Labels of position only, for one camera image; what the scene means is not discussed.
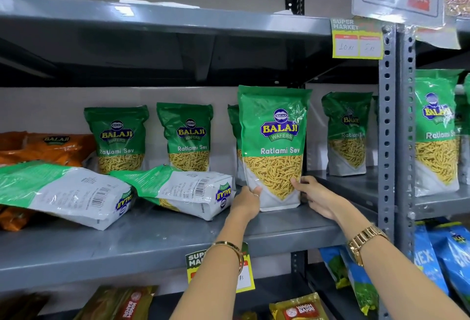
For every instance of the tall green snack bag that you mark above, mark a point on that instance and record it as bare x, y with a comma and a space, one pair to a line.
437, 139
465, 136

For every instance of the person's left forearm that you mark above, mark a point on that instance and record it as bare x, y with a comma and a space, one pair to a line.
216, 279

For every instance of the green sev snack pouch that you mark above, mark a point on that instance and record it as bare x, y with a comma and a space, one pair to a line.
273, 147

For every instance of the person's right hand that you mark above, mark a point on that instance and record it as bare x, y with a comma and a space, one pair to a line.
323, 198

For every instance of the yellow price label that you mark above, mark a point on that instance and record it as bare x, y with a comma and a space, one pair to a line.
357, 40
245, 279

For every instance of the person's left hand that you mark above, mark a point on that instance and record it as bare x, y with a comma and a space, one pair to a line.
244, 206

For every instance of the olive gold tea packet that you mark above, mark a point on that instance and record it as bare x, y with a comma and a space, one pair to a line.
117, 303

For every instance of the yellow tea packet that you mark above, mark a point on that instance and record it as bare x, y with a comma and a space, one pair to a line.
299, 308

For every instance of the blue and green snack packet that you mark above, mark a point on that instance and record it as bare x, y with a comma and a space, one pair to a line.
335, 266
361, 286

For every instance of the grey metal shelving unit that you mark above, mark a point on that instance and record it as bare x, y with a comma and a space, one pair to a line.
147, 242

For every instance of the person's left thumb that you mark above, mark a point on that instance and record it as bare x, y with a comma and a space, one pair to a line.
257, 192

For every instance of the row of green snack packets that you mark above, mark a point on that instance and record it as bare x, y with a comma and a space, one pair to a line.
117, 136

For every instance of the gold bangle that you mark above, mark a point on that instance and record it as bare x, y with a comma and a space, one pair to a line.
235, 252

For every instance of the grey slotted shelving rack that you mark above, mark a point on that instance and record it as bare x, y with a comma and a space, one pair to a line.
405, 110

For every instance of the person's right thumb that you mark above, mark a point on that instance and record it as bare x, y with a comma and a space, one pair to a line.
301, 184

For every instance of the person's right forearm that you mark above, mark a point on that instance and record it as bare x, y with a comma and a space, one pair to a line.
396, 275

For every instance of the clear label sleeve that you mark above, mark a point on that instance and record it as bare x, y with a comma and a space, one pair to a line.
440, 37

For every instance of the gold wristwatch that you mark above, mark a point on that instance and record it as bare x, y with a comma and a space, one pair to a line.
365, 240

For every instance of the orange snack packet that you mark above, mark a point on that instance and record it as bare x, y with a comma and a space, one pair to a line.
11, 145
62, 149
11, 218

